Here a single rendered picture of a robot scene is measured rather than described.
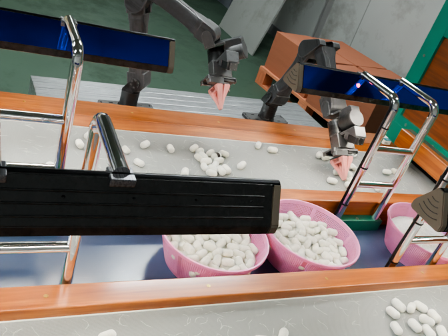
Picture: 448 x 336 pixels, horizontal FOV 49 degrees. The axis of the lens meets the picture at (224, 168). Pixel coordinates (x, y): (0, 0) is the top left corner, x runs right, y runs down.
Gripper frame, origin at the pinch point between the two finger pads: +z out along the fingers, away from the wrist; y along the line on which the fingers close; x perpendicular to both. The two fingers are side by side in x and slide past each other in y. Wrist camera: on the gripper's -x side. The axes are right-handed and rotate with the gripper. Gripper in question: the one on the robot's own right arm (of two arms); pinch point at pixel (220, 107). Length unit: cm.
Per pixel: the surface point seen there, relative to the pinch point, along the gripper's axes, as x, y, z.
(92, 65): 211, 9, -115
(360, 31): 193, 268, -183
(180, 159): -0.6, -15.0, 18.2
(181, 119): 11.0, -8.7, 0.9
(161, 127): 8.5, -16.7, 5.2
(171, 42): -33.4, -29.7, 0.1
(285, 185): -7.4, 16.3, 26.4
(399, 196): -14, 56, 31
